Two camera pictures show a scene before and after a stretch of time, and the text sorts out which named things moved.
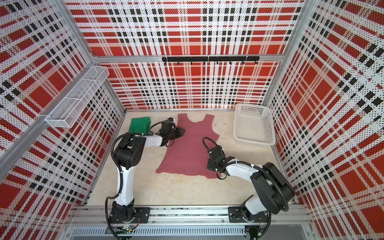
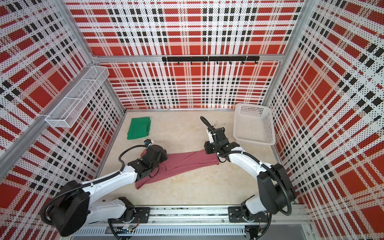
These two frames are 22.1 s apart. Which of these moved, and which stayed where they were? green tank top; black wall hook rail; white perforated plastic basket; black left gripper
Moved: black left gripper
Stayed: white perforated plastic basket; green tank top; black wall hook rail
